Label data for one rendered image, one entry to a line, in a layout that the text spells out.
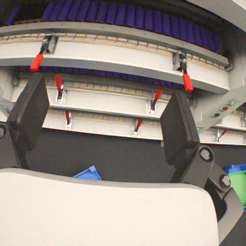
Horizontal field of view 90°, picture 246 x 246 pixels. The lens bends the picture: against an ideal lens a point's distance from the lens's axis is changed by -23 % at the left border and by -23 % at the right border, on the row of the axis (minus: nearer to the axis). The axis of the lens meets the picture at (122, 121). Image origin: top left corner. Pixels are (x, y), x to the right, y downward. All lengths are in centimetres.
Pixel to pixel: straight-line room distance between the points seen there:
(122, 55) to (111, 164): 51
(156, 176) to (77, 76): 54
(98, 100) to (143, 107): 13
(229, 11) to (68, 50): 30
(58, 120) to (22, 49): 38
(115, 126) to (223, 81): 43
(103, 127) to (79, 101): 21
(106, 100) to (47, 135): 39
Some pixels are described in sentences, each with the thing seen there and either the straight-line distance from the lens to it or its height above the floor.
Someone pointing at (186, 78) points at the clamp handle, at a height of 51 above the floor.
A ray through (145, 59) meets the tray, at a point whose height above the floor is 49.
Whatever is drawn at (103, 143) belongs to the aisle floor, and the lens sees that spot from 73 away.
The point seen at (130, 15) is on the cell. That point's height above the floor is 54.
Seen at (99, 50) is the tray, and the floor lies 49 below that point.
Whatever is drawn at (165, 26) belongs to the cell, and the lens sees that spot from 37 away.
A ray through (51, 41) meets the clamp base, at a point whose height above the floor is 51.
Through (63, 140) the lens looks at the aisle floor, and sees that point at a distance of 74.
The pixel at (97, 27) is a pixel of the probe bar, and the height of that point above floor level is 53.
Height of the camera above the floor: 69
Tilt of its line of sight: 63 degrees down
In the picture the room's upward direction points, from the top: 23 degrees clockwise
